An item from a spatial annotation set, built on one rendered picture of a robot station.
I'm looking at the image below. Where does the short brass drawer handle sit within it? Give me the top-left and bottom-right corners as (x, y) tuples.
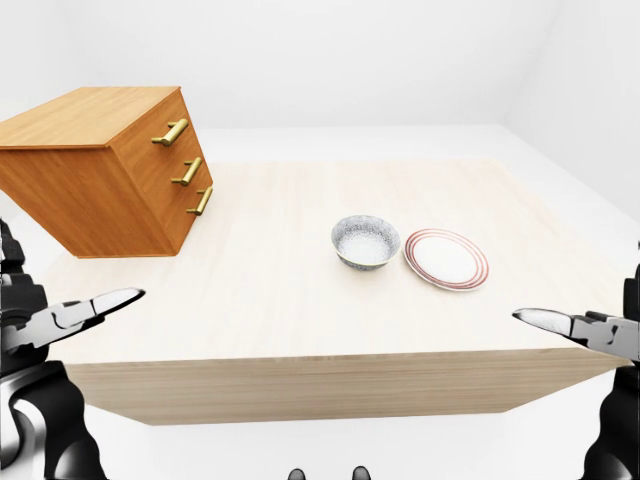
(186, 185), (215, 217)

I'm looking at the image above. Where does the white plate with red rings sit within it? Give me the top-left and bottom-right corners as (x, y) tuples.
(402, 228), (491, 293)

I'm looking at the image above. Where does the medium wooden cabinet drawer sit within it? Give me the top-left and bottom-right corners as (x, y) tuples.
(133, 124), (205, 226)

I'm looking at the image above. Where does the grey speckled patterned bowl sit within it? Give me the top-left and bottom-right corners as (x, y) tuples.
(330, 214), (402, 274)

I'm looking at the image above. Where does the large wooden cabinet drawer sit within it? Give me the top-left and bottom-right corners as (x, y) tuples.
(107, 88), (194, 191)

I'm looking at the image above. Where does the medium brass drawer handle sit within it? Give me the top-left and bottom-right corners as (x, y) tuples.
(170, 156), (204, 188)

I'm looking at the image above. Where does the long brass drawer handle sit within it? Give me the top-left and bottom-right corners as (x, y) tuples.
(151, 118), (190, 148)

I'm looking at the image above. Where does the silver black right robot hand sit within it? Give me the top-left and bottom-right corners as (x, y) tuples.
(511, 239), (640, 370)

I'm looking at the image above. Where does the wooden cabinet with drawers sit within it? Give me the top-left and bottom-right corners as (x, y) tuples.
(0, 85), (215, 259)

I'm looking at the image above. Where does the small wooden cabinet drawer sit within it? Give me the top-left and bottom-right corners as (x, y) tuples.
(155, 153), (214, 257)

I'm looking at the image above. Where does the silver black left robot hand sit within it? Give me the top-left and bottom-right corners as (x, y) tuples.
(0, 217), (147, 379)

